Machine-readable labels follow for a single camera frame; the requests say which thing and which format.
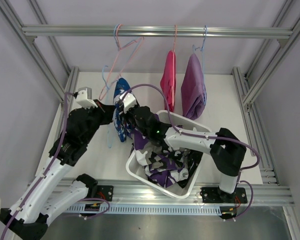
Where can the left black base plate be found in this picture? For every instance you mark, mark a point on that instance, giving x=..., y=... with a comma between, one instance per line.
x=103, y=192

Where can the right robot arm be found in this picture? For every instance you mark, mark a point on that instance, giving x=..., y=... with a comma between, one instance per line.
x=223, y=147

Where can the magenta trousers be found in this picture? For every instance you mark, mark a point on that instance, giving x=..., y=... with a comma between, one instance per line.
x=167, y=81

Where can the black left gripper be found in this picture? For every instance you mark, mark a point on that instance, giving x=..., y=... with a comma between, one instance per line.
x=105, y=111

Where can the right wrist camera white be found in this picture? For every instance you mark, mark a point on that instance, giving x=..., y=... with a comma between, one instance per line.
x=127, y=101

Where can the lilac purple trousers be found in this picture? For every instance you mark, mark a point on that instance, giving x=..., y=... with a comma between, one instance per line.
x=193, y=90

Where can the right aluminium frame post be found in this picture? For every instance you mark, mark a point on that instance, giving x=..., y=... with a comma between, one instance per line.
x=250, y=84

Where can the black white patterned trousers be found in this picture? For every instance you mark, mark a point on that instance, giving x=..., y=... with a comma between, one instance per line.
x=192, y=158

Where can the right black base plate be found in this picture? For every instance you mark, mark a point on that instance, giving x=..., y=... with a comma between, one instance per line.
x=213, y=195

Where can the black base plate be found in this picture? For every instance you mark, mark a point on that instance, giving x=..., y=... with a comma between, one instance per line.
x=103, y=192
x=213, y=195

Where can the slotted cable duct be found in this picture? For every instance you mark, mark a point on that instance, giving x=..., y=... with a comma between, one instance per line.
x=135, y=209

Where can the aluminium hanging rail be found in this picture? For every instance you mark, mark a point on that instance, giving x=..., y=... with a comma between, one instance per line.
x=156, y=31

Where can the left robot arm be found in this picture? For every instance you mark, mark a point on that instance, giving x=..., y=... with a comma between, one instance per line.
x=30, y=217

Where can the left aluminium frame post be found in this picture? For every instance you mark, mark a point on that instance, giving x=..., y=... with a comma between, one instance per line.
x=16, y=24

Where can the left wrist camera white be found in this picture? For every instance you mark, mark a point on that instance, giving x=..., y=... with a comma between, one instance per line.
x=83, y=97

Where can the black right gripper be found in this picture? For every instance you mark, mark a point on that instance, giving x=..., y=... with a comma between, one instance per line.
x=125, y=115

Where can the white plastic basket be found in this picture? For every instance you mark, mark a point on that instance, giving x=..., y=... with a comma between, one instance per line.
x=136, y=170

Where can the blue white patterned trousers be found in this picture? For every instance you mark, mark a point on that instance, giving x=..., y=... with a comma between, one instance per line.
x=122, y=86

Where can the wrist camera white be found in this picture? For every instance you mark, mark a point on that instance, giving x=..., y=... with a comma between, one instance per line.
x=83, y=97
x=127, y=101

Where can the aluminium frame post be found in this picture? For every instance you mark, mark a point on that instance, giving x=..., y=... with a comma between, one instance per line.
x=250, y=84
x=16, y=24

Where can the purple camouflage trousers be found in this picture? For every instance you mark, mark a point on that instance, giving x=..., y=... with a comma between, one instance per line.
x=161, y=167

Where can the front aluminium rail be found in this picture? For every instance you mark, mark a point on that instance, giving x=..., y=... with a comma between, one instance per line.
x=137, y=193

